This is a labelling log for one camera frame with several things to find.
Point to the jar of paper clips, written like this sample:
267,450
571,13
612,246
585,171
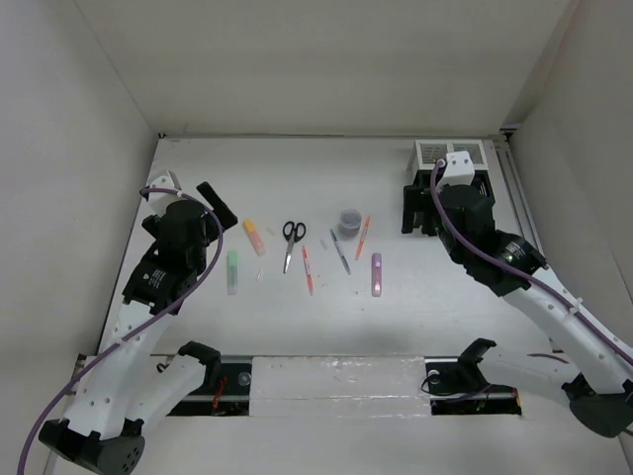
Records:
350,222

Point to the green highlighter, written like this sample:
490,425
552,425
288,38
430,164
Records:
232,272

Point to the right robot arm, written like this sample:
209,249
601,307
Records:
593,380

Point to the orange highlighter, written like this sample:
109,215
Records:
254,237

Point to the red pen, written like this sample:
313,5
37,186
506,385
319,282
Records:
308,271

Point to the aluminium rail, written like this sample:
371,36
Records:
515,191

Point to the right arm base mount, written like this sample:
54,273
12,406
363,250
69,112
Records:
456,387

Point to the orange pen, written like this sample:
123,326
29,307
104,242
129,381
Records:
363,235

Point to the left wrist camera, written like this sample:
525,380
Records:
163,190

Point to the purple highlighter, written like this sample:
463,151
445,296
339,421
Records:
377,275

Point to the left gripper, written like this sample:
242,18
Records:
218,206

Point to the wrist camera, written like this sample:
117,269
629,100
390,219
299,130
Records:
459,169
163,190

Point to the white organizer box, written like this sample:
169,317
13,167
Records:
426,152

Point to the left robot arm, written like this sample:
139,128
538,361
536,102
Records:
103,430

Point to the black handled scissors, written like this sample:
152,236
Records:
293,232

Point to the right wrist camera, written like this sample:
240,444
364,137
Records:
459,169

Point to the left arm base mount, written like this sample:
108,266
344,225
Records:
225,391

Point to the blue pen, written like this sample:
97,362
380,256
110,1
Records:
340,252

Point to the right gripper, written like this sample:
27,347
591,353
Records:
410,199

